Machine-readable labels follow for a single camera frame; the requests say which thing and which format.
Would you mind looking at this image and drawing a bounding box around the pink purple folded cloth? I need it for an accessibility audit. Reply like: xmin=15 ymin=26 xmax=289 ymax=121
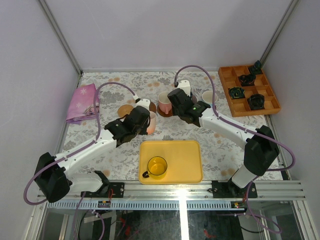
xmin=66 ymin=83 xmax=96 ymax=125

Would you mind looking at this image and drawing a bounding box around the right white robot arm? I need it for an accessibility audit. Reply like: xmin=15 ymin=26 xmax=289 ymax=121
xmin=167 ymin=88 xmax=280 ymax=198

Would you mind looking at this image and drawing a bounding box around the aluminium front rail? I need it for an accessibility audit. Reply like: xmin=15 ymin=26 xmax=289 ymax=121
xmin=37 ymin=179 xmax=306 ymax=201

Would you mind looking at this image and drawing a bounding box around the orange compartment tray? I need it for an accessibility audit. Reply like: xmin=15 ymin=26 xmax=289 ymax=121
xmin=218 ymin=65 xmax=281 ymax=117

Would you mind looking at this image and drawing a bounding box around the yellow plastic tray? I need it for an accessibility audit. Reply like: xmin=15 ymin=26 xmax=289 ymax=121
xmin=138 ymin=140 xmax=203 ymax=185

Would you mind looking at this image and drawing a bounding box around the yellow mug black handle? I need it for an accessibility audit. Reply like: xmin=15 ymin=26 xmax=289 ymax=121
xmin=142 ymin=156 xmax=168 ymax=180

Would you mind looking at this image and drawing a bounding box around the brown wooden coaster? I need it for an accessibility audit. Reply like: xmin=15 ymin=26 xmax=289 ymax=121
xmin=157 ymin=105 xmax=173 ymax=118
xmin=149 ymin=101 xmax=157 ymax=113

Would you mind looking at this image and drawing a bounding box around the light blue mug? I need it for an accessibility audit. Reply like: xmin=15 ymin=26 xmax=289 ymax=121
xmin=201 ymin=90 xmax=218 ymax=105

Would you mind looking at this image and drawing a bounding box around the black part top compartment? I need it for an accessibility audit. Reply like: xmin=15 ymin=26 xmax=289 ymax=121
xmin=248 ymin=60 xmax=263 ymax=75

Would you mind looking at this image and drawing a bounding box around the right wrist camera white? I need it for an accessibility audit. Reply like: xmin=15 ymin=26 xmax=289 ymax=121
xmin=177 ymin=80 xmax=191 ymax=97

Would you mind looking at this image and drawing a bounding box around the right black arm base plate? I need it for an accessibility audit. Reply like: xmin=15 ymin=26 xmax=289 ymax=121
xmin=211 ymin=180 xmax=258 ymax=199

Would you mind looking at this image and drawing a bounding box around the black part lower compartment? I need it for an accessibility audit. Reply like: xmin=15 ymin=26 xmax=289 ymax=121
xmin=247 ymin=94 xmax=265 ymax=111

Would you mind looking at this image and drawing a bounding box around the black part compartment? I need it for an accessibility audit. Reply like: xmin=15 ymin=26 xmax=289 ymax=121
xmin=238 ymin=73 xmax=256 ymax=87
xmin=247 ymin=94 xmax=265 ymax=111
xmin=248 ymin=60 xmax=263 ymax=75

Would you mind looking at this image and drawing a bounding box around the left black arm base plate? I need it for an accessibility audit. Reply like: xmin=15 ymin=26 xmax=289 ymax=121
xmin=80 ymin=182 xmax=125 ymax=199

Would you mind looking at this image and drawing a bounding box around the woven rattan coaster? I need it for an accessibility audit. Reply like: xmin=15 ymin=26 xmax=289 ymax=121
xmin=117 ymin=104 xmax=134 ymax=118

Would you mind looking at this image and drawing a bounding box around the black yellow part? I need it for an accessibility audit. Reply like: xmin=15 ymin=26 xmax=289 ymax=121
xmin=228 ymin=87 xmax=245 ymax=100

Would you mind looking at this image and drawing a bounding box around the white mug pink handle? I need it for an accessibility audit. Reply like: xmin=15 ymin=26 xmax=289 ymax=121
xmin=157 ymin=91 xmax=172 ymax=115

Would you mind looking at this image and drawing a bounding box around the light pink mug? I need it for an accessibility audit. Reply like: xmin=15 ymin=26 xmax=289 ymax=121
xmin=146 ymin=111 xmax=157 ymax=135

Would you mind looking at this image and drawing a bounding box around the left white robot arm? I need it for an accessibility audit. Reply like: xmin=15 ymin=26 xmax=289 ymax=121
xmin=34 ymin=106 xmax=151 ymax=203

